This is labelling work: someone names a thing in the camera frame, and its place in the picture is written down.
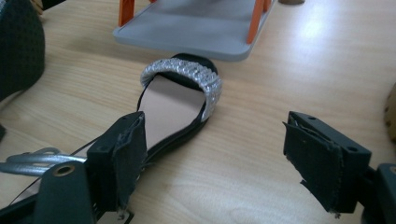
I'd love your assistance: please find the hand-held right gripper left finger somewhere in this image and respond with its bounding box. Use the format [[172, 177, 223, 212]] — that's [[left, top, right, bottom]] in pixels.
[[86, 111, 148, 216]]

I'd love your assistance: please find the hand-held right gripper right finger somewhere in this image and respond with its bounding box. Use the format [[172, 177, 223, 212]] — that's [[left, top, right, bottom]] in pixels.
[[282, 110, 374, 217]]

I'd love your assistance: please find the black sandal with silver strap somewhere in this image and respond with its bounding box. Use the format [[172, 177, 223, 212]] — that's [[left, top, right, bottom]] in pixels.
[[0, 52, 224, 207]]

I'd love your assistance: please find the tan suede boot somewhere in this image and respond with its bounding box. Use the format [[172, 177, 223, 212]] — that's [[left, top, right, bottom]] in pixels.
[[383, 91, 396, 145]]

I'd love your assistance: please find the dark textured object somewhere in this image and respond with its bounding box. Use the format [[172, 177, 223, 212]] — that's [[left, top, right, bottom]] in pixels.
[[0, 0, 47, 102]]

